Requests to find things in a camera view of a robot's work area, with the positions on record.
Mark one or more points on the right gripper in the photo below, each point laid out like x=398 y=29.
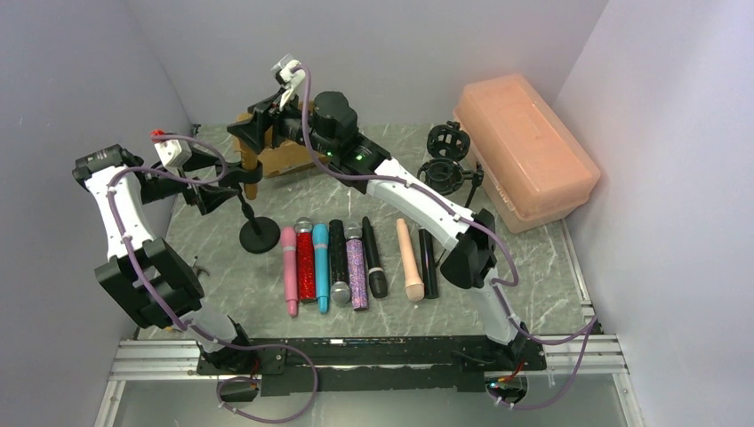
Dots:
x=265 y=123

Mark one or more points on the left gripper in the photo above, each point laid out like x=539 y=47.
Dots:
x=200 y=181

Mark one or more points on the cardboard box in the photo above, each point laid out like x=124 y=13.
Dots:
x=287 y=158

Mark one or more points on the black clip round-base stand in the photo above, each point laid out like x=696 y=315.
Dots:
x=259 y=234

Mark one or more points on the pink microphone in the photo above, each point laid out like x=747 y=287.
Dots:
x=288 y=245

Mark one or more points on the red glitter microphone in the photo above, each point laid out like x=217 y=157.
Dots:
x=305 y=260

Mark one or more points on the blue microphone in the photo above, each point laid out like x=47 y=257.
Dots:
x=320 y=240

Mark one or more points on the purple glitter microphone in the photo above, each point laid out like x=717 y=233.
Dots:
x=356 y=267

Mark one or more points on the black glitter microphone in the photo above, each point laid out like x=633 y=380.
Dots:
x=340 y=292

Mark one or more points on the black shock-mount round-base stand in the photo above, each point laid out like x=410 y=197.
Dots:
x=448 y=141

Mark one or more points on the plain black microphone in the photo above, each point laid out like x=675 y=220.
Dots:
x=376 y=277

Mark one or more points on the black tripod shock-mount stand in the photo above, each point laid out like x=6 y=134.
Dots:
x=446 y=176

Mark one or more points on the black silver-head microphone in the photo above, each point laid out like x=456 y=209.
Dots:
x=428 y=264

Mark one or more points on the beige plastic microphone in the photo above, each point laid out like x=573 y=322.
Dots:
x=414 y=287

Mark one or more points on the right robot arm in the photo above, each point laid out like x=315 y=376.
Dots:
x=328 y=126

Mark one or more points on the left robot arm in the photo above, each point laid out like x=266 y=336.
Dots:
x=143 y=274

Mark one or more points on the orange plastic storage box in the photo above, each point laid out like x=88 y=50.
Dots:
x=536 y=172

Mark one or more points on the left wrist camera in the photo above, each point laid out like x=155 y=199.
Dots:
x=173 y=153

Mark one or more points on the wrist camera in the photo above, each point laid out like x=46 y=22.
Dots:
x=287 y=71
x=173 y=153

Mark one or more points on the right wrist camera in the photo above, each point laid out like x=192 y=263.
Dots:
x=287 y=71

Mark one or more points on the black base frame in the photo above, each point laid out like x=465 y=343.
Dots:
x=459 y=362

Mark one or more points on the aluminium rail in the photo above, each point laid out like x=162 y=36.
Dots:
x=177 y=360

